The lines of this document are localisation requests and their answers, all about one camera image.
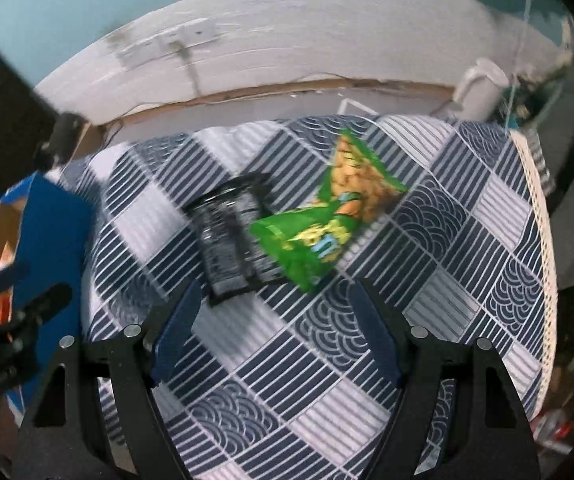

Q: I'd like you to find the white wall socket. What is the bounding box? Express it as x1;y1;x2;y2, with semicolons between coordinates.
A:
116;35;179;69
176;18;218;47

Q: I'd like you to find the blue cardboard box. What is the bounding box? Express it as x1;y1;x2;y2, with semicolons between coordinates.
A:
0;170;98;413

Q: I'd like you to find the white plug cable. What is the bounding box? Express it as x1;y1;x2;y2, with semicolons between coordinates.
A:
174;42;204;97

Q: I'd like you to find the blue white checked blanket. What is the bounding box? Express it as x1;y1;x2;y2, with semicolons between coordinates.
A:
59;114;554;480

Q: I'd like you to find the orange snack packet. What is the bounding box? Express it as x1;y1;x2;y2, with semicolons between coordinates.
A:
0;241;18;328

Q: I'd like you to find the white pipe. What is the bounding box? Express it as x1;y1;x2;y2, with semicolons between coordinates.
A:
336;97;376;117

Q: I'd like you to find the large dark chair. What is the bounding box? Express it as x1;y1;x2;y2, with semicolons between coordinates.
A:
0;29;64;217

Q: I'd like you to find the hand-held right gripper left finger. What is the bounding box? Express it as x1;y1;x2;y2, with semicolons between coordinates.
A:
12;280;203;480

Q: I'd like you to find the white kettle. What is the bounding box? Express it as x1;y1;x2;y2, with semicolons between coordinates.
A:
448;57;511;124

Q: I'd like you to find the black device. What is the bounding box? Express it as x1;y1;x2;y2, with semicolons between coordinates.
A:
36;112;86;172

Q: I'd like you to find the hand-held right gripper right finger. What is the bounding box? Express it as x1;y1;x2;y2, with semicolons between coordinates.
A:
349;280;538;480

